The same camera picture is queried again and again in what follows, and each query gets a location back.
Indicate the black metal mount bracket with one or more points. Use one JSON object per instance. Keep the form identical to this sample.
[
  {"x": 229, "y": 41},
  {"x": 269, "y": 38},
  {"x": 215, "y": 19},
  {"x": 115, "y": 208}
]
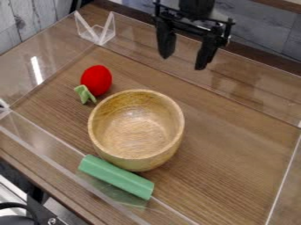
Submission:
[{"x": 44, "y": 216}]

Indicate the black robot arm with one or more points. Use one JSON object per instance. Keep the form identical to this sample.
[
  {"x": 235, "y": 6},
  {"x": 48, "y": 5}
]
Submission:
[{"x": 194, "y": 18}]

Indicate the red plush fruit green leaf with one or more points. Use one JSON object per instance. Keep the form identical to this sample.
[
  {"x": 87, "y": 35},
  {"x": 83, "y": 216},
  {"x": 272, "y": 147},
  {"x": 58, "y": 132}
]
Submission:
[{"x": 95, "y": 83}]

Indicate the green rectangular block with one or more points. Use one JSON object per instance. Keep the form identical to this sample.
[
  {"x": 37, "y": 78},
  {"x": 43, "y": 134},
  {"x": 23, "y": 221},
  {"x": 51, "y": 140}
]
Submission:
[{"x": 131, "y": 183}]

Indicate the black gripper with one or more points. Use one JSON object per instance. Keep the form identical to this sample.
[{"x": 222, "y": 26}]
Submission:
[{"x": 197, "y": 17}]

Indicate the clear acrylic corner bracket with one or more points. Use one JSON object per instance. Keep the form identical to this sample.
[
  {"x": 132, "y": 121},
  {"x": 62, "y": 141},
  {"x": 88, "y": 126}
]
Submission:
[{"x": 96, "y": 34}]

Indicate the clear acrylic tray enclosure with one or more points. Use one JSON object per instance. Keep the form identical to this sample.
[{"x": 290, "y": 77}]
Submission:
[{"x": 235, "y": 173}]

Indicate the wooden bowl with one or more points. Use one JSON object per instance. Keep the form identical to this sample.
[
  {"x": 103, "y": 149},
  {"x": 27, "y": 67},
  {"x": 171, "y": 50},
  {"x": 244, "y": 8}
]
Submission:
[{"x": 135, "y": 127}]

